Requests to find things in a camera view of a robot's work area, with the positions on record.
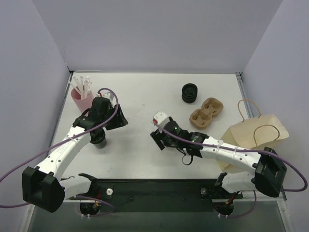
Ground brown pulp cup carrier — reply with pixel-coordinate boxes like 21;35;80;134
189;98;224;130

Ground stack of black lids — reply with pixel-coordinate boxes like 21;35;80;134
182;83;198;103

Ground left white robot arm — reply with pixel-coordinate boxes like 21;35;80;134
22;97;128;213

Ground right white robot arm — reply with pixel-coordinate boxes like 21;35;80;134
151;119;287;198

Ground pink straw holder cup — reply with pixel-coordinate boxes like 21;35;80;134
70;89;94;113

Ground white wrapped straws bundle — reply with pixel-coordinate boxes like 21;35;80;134
69;76;92;100

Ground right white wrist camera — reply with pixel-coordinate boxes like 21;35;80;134
153;111;169;128

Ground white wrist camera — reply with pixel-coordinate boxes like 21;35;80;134
153;111;169;128
97;91;114;101

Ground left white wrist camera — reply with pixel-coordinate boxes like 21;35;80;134
97;91;114;101

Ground black mounting base plate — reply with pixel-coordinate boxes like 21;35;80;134
77;179;243;215

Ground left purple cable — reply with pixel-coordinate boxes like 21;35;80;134
0;88;120;216

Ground purple cable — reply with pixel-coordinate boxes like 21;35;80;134
154;123;307;218
0;88;120;216

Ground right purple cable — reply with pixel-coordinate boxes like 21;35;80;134
154;123;307;218

